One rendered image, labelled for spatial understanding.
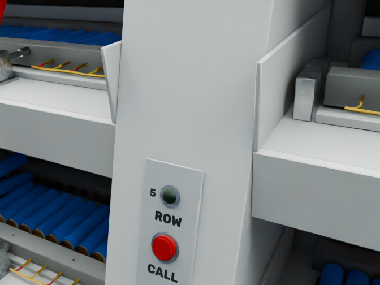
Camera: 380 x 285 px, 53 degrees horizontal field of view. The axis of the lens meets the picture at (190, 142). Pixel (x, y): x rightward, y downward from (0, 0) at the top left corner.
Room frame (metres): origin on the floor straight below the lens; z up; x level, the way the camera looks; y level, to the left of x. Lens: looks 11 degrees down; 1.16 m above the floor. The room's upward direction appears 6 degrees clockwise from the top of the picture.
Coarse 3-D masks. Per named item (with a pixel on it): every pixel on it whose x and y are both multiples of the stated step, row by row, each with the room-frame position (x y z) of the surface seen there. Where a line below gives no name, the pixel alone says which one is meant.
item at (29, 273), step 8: (16, 152) 0.53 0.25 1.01; (8, 176) 0.52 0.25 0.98; (40, 184) 0.49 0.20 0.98; (88, 200) 0.46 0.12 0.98; (24, 272) 0.34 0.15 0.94; (0, 280) 0.33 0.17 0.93; (8, 280) 0.33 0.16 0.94; (16, 280) 0.33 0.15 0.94; (24, 280) 0.33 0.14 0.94; (40, 280) 0.33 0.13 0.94; (48, 280) 0.33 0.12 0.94
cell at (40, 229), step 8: (72, 200) 0.42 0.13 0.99; (80, 200) 0.43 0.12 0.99; (64, 208) 0.41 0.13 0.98; (72, 208) 0.42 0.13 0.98; (56, 216) 0.40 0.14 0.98; (64, 216) 0.40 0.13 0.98; (40, 224) 0.38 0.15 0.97; (48, 224) 0.39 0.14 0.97; (56, 224) 0.39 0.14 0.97; (40, 232) 0.38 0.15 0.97; (48, 232) 0.38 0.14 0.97
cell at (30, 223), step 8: (64, 192) 0.44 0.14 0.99; (56, 200) 0.43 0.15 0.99; (64, 200) 0.43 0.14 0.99; (48, 208) 0.41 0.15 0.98; (56, 208) 0.42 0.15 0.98; (32, 216) 0.40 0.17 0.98; (40, 216) 0.40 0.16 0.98; (48, 216) 0.41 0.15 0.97; (24, 224) 0.39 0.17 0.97; (32, 224) 0.39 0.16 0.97
